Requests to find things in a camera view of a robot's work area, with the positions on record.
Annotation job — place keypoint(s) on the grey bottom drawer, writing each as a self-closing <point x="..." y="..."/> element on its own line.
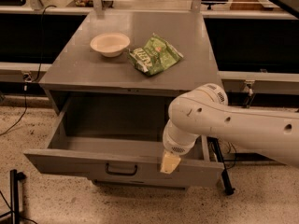
<point x="135" y="184"/>

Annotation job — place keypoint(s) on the grey top drawer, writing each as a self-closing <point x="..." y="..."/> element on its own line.
<point x="118" y="138"/>

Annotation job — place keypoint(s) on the grey drawer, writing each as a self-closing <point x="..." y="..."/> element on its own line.
<point x="135" y="184"/>
<point x="118" y="138"/>

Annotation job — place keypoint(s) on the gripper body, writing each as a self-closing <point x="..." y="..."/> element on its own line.
<point x="176" y="146"/>

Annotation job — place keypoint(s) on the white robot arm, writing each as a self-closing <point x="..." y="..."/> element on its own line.
<point x="204" y="111"/>

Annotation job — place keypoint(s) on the grey metal drawer cabinet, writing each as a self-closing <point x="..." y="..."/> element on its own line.
<point x="80" y="69"/>

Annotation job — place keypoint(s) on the green chip bag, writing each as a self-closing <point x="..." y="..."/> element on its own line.
<point x="155" y="57"/>

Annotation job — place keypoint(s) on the black stand left corner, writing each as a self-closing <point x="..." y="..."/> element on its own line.
<point x="10" y="211"/>

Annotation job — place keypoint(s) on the white bowl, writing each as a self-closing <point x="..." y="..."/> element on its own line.
<point x="110" y="44"/>

